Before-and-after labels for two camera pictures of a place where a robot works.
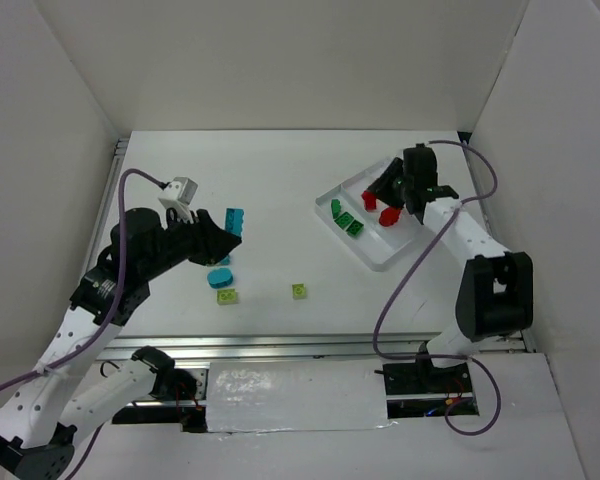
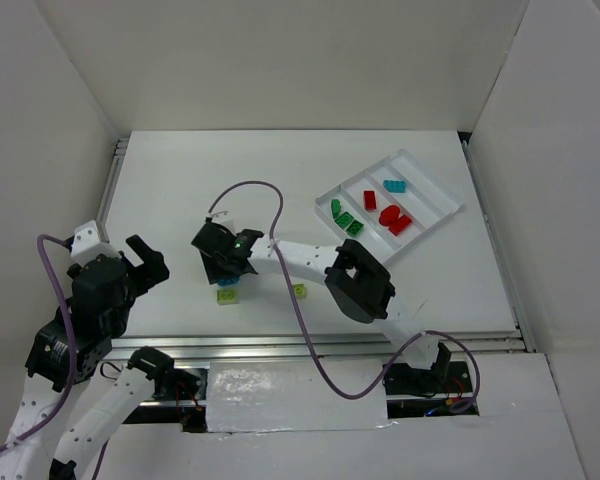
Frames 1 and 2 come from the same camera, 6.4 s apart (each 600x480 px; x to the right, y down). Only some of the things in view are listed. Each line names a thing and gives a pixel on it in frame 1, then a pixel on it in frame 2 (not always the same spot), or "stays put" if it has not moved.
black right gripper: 400,183 → 215,263
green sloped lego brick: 335,208 stays put
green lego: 344,220 stays put
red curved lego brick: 369,200 stays put
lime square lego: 299,291 stays put
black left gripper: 195,236 → 141,267
